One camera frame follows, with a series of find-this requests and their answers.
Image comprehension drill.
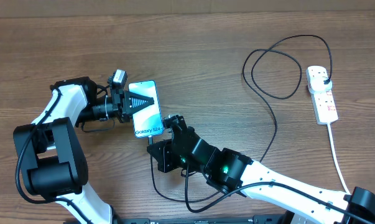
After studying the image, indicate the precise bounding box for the cardboard backdrop panel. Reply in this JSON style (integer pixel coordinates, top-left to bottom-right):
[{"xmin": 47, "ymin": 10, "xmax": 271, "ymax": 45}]
[{"xmin": 0, "ymin": 0, "xmax": 375, "ymax": 18}]

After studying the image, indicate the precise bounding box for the white power strip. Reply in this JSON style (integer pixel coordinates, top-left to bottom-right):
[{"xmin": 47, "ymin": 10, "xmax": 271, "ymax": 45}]
[{"xmin": 305, "ymin": 65, "xmax": 338, "ymax": 125}]

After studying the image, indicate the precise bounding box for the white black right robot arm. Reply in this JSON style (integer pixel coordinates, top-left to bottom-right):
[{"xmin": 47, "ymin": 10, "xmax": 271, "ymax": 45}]
[{"xmin": 147, "ymin": 115, "xmax": 375, "ymax": 223}]

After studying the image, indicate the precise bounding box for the black mounting rail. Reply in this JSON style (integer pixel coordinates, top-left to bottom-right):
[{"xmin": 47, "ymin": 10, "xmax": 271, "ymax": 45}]
[{"xmin": 119, "ymin": 214, "xmax": 284, "ymax": 224}]

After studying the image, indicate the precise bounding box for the Samsung Galaxy smartphone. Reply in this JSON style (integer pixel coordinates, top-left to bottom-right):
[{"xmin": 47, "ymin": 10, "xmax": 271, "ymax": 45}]
[{"xmin": 128, "ymin": 80, "xmax": 164, "ymax": 138}]

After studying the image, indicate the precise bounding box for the white charger plug adapter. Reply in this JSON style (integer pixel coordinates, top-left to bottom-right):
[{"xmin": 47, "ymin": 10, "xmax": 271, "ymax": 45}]
[{"xmin": 308, "ymin": 76, "xmax": 333, "ymax": 94}]

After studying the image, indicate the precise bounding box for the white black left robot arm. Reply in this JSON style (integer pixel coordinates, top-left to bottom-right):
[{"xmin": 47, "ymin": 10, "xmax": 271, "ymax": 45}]
[{"xmin": 13, "ymin": 70, "xmax": 159, "ymax": 223}]

